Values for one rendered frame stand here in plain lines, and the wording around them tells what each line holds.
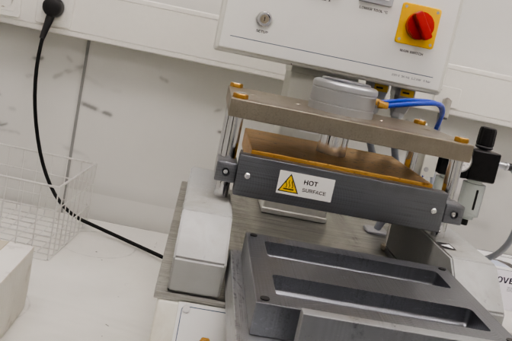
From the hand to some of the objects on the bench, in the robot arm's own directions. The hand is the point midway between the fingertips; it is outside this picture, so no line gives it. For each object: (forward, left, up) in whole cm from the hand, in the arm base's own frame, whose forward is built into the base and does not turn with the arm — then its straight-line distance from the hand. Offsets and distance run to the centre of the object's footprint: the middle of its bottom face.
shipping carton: (+25, +80, -9) cm, 84 cm away
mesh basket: (+64, +82, -8) cm, 104 cm away
